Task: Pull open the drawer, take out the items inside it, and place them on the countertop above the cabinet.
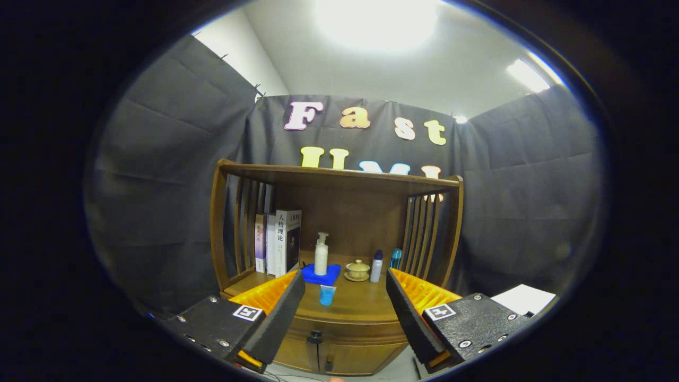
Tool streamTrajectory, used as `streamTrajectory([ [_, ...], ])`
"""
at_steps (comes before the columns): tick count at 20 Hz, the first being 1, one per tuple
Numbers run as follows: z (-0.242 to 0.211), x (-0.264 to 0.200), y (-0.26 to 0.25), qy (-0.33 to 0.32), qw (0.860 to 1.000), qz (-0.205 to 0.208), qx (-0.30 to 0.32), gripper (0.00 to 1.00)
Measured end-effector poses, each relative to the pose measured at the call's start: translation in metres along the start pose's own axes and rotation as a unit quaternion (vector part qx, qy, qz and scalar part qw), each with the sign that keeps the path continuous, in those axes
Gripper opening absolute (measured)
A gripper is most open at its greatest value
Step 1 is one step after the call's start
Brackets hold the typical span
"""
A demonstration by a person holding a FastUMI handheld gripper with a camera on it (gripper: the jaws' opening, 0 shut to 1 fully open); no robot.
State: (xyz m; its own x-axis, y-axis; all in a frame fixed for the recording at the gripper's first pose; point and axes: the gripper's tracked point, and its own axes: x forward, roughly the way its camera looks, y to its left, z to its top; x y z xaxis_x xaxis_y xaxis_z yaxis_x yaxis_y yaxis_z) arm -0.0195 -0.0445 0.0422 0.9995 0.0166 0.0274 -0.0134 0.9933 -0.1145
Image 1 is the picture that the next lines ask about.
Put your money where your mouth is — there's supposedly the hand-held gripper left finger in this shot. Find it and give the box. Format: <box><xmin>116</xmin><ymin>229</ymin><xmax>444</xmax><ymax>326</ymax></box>
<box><xmin>162</xmin><ymin>268</ymin><xmax>307</xmax><ymax>374</ymax></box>

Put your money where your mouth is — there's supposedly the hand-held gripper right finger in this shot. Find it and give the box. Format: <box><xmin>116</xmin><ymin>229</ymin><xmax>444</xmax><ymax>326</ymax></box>
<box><xmin>386</xmin><ymin>267</ymin><xmax>533</xmax><ymax>374</ymax></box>

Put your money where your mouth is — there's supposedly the brown wooden drawer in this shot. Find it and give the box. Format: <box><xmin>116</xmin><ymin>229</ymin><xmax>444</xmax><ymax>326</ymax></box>
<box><xmin>289</xmin><ymin>316</ymin><xmax>409</xmax><ymax>345</ymax></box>

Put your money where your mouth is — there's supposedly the wooden cabinet door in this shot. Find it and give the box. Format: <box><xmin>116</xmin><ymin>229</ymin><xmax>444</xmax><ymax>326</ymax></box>
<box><xmin>317</xmin><ymin>342</ymin><xmax>409</xmax><ymax>376</ymax></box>
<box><xmin>273</xmin><ymin>335</ymin><xmax>319</xmax><ymax>372</ymax></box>

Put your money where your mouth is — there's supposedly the brown wooden countertop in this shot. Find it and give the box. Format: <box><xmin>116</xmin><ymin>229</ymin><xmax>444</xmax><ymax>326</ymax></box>
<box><xmin>220</xmin><ymin>255</ymin><xmax>451</xmax><ymax>324</ymax></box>

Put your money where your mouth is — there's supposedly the white drawer unit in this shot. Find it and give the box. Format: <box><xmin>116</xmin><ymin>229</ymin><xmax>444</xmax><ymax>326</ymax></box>
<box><xmin>491</xmin><ymin>284</ymin><xmax>558</xmax><ymax>316</ymax></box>

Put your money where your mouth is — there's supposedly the brown wooden cabinet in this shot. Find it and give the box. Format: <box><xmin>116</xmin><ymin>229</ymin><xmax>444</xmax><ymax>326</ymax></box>
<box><xmin>210</xmin><ymin>158</ymin><xmax>465</xmax><ymax>376</ymax></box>

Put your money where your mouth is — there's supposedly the blue folded cloth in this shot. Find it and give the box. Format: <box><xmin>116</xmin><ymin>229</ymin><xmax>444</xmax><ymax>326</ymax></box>
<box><xmin>301</xmin><ymin>263</ymin><xmax>342</xmax><ymax>286</ymax></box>

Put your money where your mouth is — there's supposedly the white pump bottle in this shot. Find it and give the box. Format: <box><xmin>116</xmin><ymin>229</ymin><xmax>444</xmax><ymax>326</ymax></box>
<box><xmin>314</xmin><ymin>232</ymin><xmax>329</xmax><ymax>276</ymax></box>

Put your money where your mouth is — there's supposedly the beige lidded teacup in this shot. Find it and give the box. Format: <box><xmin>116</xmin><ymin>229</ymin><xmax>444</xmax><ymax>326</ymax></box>
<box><xmin>344</xmin><ymin>259</ymin><xmax>371</xmax><ymax>282</ymax></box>

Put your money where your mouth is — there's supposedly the thin white book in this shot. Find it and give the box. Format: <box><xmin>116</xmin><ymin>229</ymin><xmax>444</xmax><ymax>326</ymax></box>
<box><xmin>265</xmin><ymin>213</ymin><xmax>277</xmax><ymax>276</ymax></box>

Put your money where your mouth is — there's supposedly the purple book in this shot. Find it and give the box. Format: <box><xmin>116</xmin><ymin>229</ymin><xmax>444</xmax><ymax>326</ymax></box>
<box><xmin>255</xmin><ymin>214</ymin><xmax>267</xmax><ymax>274</ymax></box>

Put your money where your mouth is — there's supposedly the thick white and black book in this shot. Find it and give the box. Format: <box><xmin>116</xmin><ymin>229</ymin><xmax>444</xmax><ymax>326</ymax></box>
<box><xmin>275</xmin><ymin>209</ymin><xmax>302</xmax><ymax>278</ymax></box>

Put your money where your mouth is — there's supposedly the rectangular ceiling light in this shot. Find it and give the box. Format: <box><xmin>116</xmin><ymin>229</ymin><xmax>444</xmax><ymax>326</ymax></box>
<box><xmin>506</xmin><ymin>57</ymin><xmax>552</xmax><ymax>93</ymax></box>

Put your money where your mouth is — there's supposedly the large round ceiling light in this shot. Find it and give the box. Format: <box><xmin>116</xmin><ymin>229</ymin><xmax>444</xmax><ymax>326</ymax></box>
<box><xmin>316</xmin><ymin>0</ymin><xmax>441</xmax><ymax>51</ymax></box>

